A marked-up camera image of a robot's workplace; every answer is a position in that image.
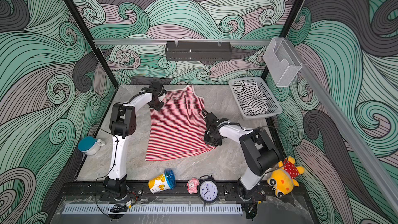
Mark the red white striped tank top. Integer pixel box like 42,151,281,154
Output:
145,85,215,161

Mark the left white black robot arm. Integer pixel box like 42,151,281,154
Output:
103,82,167,200

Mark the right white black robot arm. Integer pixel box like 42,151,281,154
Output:
202,110,283,201

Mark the black white zebra tank top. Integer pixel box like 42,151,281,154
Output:
232,81,268,116

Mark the pink plush toy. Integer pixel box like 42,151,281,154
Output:
186,177,200,194

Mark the black alarm clock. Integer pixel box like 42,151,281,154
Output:
198,175,219,206

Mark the grey plastic laundry basket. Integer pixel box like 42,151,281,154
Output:
229,77,283,120

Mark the yellow blue snack cup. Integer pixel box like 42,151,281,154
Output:
148,169,176,194

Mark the yellow plush toy red shirt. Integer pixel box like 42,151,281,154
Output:
267,156,305,198

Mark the teal lidded white cup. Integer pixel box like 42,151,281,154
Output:
78,136,106,156

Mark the black metal wall shelf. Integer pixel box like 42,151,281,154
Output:
165,41,232,62

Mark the clear plastic wall bin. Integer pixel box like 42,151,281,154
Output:
263,37,302,88

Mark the aluminium back wall rail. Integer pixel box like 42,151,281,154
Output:
93,38,271,46

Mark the aluminium wall rail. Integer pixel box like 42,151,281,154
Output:
285,39,398,214
93,38,271,46

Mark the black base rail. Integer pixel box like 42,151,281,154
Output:
60,180,306,203

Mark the white slotted cable duct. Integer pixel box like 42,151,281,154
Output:
61,203,243,215

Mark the aluminium right wall rail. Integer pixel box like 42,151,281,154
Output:
285,39,398,214

